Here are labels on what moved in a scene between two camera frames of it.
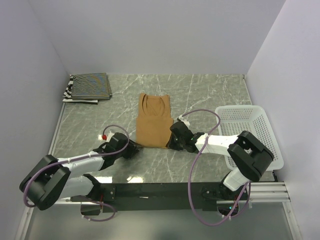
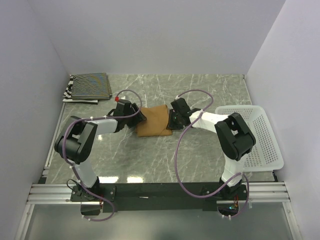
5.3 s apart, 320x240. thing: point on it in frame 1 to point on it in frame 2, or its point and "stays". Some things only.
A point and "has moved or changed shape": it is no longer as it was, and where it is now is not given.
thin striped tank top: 91,86 stays
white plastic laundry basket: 232,119 stays
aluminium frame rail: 274,193 stays
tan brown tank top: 154,125 has moved or changed shape
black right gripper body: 176,144 to 174,122
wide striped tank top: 67,96 stays
